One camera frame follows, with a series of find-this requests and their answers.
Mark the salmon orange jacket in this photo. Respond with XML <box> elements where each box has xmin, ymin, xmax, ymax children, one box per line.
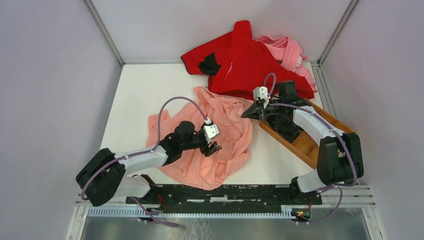
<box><xmin>146</xmin><ymin>87</ymin><xmax>253</xmax><ymax>190</ymax></box>

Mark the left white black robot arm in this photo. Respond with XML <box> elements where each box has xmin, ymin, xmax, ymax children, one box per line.
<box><xmin>75</xmin><ymin>120</ymin><xmax>221</xmax><ymax>207</ymax></box>

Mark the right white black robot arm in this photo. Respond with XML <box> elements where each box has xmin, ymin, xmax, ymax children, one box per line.
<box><xmin>241</xmin><ymin>81</ymin><xmax>364</xmax><ymax>204</ymax></box>

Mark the wooden divided tray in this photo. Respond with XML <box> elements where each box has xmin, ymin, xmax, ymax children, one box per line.
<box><xmin>259</xmin><ymin>99</ymin><xmax>356</xmax><ymax>170</ymax></box>

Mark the red garment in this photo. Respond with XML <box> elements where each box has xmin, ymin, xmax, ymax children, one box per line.
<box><xmin>181</xmin><ymin>20</ymin><xmax>315</xmax><ymax>100</ymax></box>

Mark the pink garment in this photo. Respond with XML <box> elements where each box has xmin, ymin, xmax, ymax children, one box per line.
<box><xmin>256</xmin><ymin>35</ymin><xmax>318</xmax><ymax>92</ymax></box>

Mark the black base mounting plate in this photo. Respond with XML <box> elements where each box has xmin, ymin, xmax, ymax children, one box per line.
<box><xmin>125</xmin><ymin>178</ymin><xmax>323</xmax><ymax>214</ymax></box>

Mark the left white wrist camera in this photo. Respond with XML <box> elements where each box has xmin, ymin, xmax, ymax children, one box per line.
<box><xmin>202</xmin><ymin>118</ymin><xmax>221</xmax><ymax>141</ymax></box>

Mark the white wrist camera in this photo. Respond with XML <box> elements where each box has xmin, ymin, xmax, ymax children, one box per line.
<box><xmin>202</xmin><ymin>118</ymin><xmax>221</xmax><ymax>141</ymax></box>
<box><xmin>253</xmin><ymin>86</ymin><xmax>271</xmax><ymax>101</ymax></box>

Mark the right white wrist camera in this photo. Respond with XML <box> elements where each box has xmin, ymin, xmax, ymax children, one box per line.
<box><xmin>253</xmin><ymin>86</ymin><xmax>271</xmax><ymax>101</ymax></box>

